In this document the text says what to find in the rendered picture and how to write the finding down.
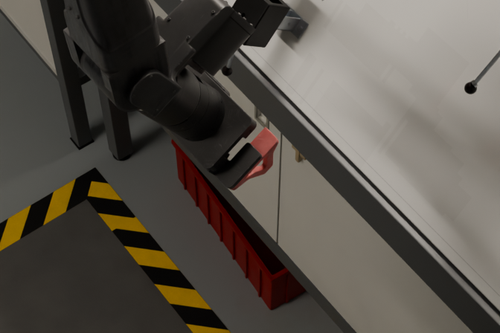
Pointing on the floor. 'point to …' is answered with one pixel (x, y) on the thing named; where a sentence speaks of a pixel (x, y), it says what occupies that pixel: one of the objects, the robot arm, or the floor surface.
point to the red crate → (239, 237)
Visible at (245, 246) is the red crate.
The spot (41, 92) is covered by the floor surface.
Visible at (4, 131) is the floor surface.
